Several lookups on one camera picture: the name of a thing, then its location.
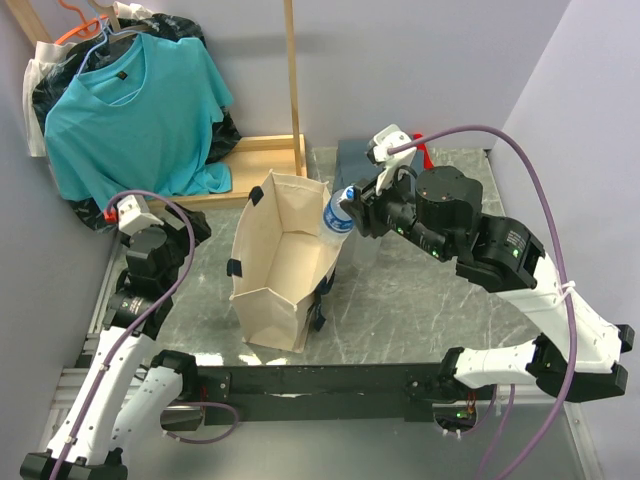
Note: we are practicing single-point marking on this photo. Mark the beige canvas tote bag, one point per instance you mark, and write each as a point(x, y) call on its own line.
point(280, 265)

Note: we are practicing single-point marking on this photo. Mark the grey folded garment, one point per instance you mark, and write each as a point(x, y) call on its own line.
point(352, 164)

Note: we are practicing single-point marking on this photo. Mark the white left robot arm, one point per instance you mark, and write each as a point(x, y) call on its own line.
point(104, 421)

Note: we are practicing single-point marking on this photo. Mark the wooden rack base tray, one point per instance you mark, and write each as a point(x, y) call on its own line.
point(250, 162)

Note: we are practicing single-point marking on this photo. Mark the aluminium rail frame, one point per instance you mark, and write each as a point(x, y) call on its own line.
point(531, 393)

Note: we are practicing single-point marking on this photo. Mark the clear bottle blue cap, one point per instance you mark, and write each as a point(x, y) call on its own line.
point(364, 250)
point(335, 223)

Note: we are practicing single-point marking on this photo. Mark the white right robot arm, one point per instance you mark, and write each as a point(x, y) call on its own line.
point(574, 343)

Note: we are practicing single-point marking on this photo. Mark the wooden rack post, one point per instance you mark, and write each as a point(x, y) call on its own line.
point(293, 87)
point(29, 21)

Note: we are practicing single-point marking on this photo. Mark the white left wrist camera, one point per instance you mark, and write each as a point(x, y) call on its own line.
point(131, 215)

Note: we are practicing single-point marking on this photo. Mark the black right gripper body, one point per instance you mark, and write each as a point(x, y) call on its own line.
point(397, 209)

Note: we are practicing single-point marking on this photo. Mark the wooden rack left post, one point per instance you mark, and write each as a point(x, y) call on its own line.
point(29, 21)

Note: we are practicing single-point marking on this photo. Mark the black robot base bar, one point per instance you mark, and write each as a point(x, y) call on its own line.
point(330, 392)

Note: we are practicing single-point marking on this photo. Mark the turquoise t-shirt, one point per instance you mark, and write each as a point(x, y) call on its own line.
point(143, 122)

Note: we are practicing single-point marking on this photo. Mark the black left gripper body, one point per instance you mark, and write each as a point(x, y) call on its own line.
point(178, 241)

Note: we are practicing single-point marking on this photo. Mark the light blue wire hanger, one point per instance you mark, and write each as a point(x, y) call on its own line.
point(97, 51)

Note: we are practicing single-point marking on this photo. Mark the orange clothes hanger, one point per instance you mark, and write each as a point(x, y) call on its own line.
point(84, 29)

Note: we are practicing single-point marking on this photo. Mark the white hanging garment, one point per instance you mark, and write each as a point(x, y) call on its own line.
point(36, 101)

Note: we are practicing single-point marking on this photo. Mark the wooden clothes hanger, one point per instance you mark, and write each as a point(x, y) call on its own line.
point(113, 25)

